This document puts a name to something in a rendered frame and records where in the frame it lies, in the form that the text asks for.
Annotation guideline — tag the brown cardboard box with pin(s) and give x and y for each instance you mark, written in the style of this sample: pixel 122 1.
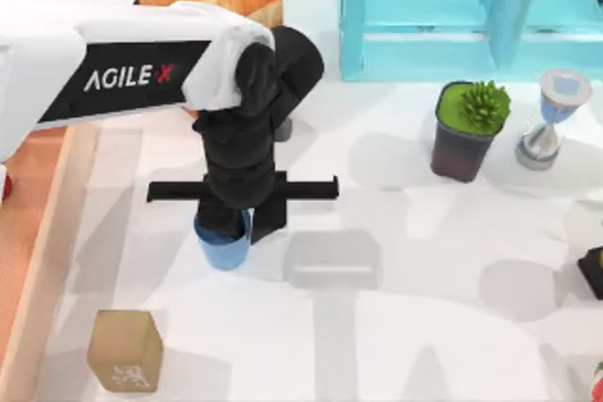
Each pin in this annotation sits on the brown cardboard box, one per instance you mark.
pixel 125 350

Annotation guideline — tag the trophy with black base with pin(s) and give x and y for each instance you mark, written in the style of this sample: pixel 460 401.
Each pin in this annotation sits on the trophy with black base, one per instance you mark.
pixel 593 275

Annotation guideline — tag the red and green object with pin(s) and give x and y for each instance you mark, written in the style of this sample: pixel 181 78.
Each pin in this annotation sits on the red and green object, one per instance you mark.
pixel 598 383

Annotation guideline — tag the light blue rack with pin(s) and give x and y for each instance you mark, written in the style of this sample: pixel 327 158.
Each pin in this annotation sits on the light blue rack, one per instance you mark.
pixel 424 20

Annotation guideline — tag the dark pot with green plant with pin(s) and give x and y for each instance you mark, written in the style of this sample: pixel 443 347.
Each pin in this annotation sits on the dark pot with green plant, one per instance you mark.
pixel 464 138

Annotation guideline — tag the shallow salmon-coloured box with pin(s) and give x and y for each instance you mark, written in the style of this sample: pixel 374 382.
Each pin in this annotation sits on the shallow salmon-coloured box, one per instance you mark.
pixel 33 213

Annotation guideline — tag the grey hourglass with blue sand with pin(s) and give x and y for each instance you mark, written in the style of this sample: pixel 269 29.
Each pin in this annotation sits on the grey hourglass with blue sand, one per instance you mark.
pixel 546 129

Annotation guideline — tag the small red object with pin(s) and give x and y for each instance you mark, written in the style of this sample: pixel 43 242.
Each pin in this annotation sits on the small red object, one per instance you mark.
pixel 4 187

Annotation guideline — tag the blue cup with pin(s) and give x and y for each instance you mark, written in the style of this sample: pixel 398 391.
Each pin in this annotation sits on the blue cup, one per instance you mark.
pixel 223 251

